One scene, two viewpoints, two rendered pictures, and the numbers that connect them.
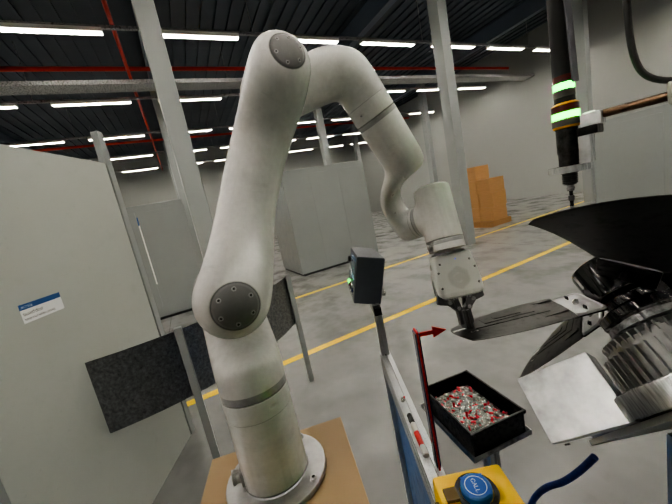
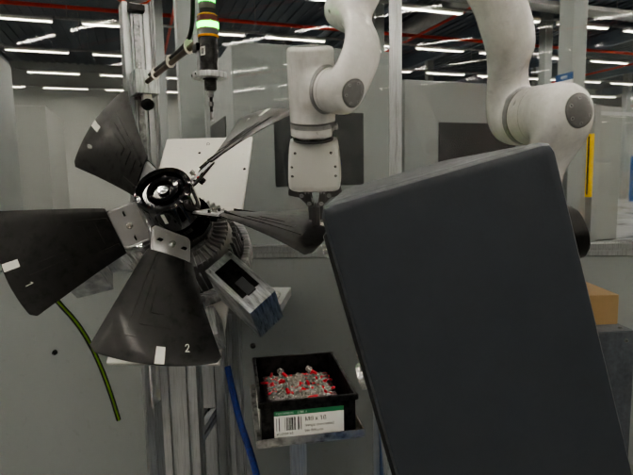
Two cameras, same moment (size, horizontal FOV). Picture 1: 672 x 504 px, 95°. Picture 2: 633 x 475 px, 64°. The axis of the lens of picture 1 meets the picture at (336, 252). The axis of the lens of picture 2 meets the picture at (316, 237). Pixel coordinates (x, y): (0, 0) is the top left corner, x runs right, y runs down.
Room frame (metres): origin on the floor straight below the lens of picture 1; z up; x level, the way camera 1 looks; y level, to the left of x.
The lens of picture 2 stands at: (1.66, -0.16, 1.24)
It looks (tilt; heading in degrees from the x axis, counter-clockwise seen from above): 7 degrees down; 186
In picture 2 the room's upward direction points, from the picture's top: 1 degrees counter-clockwise
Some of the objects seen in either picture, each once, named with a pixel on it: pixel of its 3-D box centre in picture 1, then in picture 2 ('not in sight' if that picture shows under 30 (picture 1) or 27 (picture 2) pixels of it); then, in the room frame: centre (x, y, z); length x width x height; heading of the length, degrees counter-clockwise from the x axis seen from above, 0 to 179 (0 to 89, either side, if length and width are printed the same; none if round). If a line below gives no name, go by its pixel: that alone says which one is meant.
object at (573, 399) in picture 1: (573, 398); (245, 294); (0.57, -0.43, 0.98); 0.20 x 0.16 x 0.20; 1
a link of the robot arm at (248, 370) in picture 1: (236, 321); (544, 143); (0.56, 0.21, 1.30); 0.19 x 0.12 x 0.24; 23
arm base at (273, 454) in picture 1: (266, 431); not in sight; (0.52, 0.20, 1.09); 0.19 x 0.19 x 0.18
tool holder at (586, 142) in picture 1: (574, 144); (207, 56); (0.59, -0.48, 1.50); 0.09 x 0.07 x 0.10; 36
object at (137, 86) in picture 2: not in sight; (143, 84); (0.09, -0.84, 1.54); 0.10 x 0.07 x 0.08; 36
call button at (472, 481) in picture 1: (476, 489); not in sight; (0.35, -0.12, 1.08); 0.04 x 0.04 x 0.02
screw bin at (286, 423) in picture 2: (470, 408); (300, 391); (0.77, -0.28, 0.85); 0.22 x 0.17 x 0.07; 15
